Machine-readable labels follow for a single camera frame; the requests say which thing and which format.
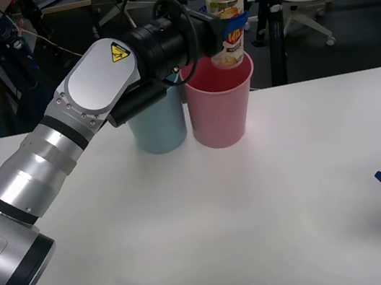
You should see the pink plastic bin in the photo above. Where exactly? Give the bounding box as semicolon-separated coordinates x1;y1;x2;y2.
177;49;268;154

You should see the wood-edged desk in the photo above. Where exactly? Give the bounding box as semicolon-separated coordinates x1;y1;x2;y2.
38;0;98;17

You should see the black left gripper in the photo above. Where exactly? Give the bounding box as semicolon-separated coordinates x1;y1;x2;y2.
188;0;258;63

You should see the black tripod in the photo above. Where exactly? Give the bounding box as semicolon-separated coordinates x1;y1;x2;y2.
0;0;96;138
242;0;299;90

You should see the yellow cable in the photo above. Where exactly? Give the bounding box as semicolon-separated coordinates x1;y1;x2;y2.
6;3;84;69

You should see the pale blue plastic bin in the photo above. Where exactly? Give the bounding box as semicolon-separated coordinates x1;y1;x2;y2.
121;71;193;160

